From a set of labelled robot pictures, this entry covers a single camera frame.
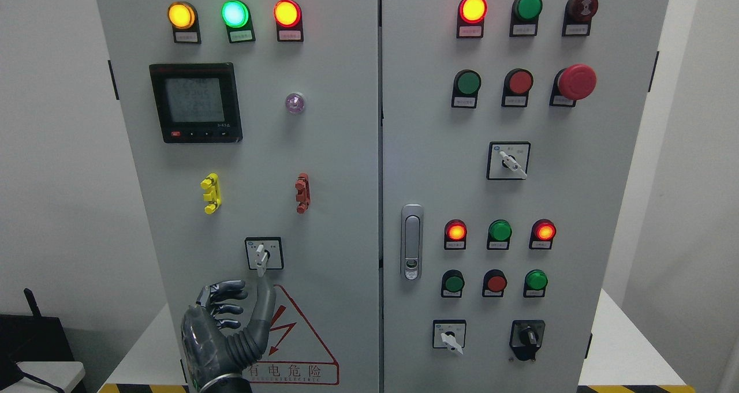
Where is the green lit indicator light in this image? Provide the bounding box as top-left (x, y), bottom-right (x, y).
top-left (221, 0), bottom-right (255, 43)

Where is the red terminal clip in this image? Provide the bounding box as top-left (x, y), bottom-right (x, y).
top-left (294, 173), bottom-right (311, 214)

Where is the green indicator lower middle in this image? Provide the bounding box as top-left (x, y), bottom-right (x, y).
top-left (487, 219), bottom-right (512, 250)

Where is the green push button lower left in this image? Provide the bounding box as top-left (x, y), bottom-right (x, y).
top-left (441, 270), bottom-right (465, 298)

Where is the dark red buzzer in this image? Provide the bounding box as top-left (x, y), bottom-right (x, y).
top-left (562, 0), bottom-right (599, 36)

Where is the white rotary selector switch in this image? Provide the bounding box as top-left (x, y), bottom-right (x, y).
top-left (245, 236), bottom-right (284, 277)
top-left (487, 141), bottom-right (531, 181)
top-left (432, 319), bottom-right (466, 356)

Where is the black device with antenna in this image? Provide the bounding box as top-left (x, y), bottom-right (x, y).
top-left (1, 288), bottom-right (74, 392)

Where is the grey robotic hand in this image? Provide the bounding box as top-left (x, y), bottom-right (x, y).
top-left (181, 275), bottom-right (275, 392)

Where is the yellow indicator light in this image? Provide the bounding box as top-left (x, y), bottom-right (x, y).
top-left (168, 1), bottom-right (201, 44)

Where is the red lit indicator light left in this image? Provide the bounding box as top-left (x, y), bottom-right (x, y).
top-left (274, 0), bottom-right (304, 42)

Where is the grey electrical control cabinet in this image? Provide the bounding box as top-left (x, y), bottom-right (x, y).
top-left (96, 0), bottom-right (669, 392)

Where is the yellow terminal clip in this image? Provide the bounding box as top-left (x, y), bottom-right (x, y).
top-left (200, 173), bottom-right (222, 216)

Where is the red push button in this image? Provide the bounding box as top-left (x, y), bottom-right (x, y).
top-left (501, 69), bottom-right (533, 107)
top-left (482, 269), bottom-right (507, 298)

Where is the red push button upper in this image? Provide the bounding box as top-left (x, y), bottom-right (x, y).
top-left (501, 69), bottom-right (533, 107)

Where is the black rotary knob switch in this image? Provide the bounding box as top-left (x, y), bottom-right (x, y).
top-left (509, 320), bottom-right (546, 361)

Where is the red lit indicator top right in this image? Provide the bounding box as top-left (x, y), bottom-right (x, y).
top-left (456, 0), bottom-right (487, 39)

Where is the green push button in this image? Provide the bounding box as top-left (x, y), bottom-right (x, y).
top-left (451, 69), bottom-right (482, 108)
top-left (441, 270), bottom-right (465, 298)
top-left (522, 269), bottom-right (548, 298)

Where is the red emergency stop button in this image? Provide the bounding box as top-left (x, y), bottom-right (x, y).
top-left (549, 63), bottom-right (598, 107)

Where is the white box lower left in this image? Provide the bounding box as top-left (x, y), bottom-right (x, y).
top-left (2, 361), bottom-right (87, 392)

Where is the silver door handle lock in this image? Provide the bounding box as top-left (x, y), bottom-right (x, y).
top-left (401, 204), bottom-right (423, 280)

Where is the red lit indicator lower right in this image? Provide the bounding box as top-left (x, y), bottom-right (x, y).
top-left (529, 219), bottom-right (557, 249)

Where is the green push button upper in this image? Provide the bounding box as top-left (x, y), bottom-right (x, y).
top-left (451, 69), bottom-right (482, 108)

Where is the red high voltage warning sticker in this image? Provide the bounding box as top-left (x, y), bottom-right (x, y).
top-left (244, 285), bottom-right (339, 385)

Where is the red lit indicator lower left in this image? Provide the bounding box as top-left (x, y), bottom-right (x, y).
top-left (444, 219), bottom-right (467, 249)

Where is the red push button lower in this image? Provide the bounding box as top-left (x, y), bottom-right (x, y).
top-left (482, 269), bottom-right (507, 298)

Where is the green indicator top right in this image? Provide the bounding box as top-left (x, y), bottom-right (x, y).
top-left (509, 0), bottom-right (543, 36)

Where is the black digital power meter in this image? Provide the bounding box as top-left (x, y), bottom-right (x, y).
top-left (150, 62), bottom-right (243, 143)

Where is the green push button lower right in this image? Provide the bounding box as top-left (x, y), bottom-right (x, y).
top-left (522, 269), bottom-right (548, 298)

